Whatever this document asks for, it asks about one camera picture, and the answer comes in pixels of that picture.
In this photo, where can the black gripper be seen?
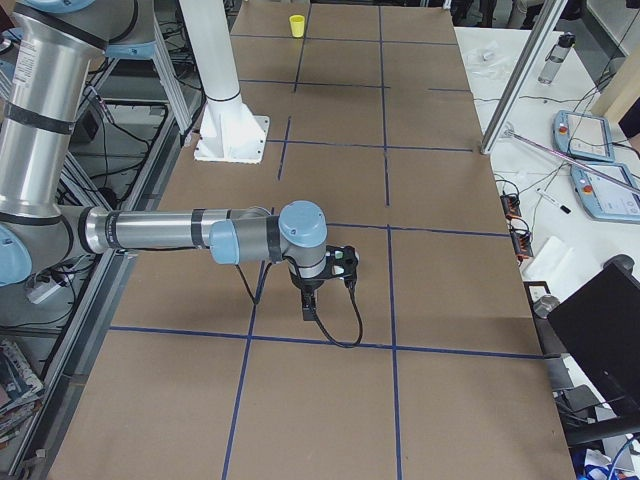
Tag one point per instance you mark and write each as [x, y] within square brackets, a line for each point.
[306, 286]

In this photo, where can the yellow plastic cup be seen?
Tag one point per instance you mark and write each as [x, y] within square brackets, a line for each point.
[297, 25]

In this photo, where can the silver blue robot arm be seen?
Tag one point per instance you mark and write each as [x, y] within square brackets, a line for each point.
[60, 40]

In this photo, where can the black marker pen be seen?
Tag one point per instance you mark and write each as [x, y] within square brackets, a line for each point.
[552, 200]

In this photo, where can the black monitor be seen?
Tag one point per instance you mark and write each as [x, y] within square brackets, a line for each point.
[599, 326]

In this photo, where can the teach pendant far one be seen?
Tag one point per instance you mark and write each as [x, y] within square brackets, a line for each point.
[604, 200]

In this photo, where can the clear water bottle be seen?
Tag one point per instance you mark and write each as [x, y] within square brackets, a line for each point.
[556, 57]

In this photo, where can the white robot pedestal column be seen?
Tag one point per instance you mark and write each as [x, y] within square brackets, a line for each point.
[229, 131]

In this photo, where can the teach pendant near post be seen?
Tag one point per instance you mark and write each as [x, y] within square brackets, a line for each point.
[583, 136]

